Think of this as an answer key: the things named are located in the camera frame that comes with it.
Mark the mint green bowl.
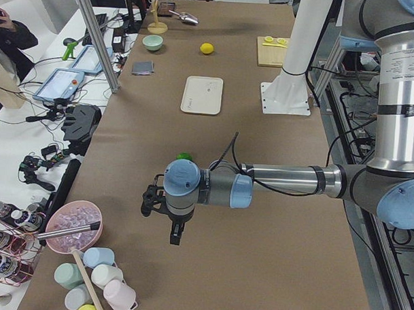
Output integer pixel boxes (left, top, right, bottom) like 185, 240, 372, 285
142, 35, 163, 51

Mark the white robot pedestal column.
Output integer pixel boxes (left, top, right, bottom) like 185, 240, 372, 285
260, 0, 343, 116

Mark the white rabbit tray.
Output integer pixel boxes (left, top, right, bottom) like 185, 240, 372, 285
180, 75, 224, 115

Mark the green cup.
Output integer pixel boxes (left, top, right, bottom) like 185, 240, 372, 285
54, 263, 84, 290

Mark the grey cup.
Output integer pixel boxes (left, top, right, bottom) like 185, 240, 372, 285
65, 284, 93, 310

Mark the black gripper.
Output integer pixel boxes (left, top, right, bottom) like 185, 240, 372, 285
169, 213, 193, 245

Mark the teach pendant lower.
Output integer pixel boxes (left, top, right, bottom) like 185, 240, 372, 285
32, 68, 85, 103

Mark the pink bowl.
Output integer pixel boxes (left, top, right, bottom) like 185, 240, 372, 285
45, 201, 103, 254

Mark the teach pendant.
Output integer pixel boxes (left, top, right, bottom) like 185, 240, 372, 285
70, 45, 103, 75
32, 68, 85, 103

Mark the grey folded cloth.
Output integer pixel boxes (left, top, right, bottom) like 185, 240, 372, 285
131, 61, 154, 75

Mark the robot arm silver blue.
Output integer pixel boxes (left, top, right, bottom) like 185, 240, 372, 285
160, 0, 414, 245

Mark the pink cup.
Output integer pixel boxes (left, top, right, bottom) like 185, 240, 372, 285
103, 279, 138, 310

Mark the aluminium frame post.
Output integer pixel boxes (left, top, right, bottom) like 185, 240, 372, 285
76, 0, 119, 93

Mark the green glue gun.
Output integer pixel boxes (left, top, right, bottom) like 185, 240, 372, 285
62, 38, 77, 61

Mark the person in black jacket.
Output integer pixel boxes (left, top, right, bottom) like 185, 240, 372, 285
0, 8, 39, 82

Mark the metal scoop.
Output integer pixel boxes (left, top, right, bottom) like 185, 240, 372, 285
170, 10, 199, 25

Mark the yellow lemon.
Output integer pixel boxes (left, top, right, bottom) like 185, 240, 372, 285
200, 43, 215, 55

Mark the blue cup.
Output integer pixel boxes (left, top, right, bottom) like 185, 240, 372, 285
83, 247, 115, 269

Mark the metal spoon in pink bowl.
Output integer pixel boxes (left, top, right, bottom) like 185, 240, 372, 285
35, 221, 101, 241

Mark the bottle rack with bottles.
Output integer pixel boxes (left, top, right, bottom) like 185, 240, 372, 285
0, 201, 44, 286

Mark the teach pendant upper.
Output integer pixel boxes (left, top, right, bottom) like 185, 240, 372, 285
70, 45, 103, 75

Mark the white cup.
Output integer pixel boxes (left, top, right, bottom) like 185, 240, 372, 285
91, 264, 124, 290

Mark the wooden mug tree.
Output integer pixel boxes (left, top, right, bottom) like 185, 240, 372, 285
148, 0, 168, 35

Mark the green lime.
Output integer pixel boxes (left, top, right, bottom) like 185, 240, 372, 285
176, 152, 192, 161

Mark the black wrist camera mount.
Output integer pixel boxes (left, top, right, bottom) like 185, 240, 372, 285
141, 174, 169, 217

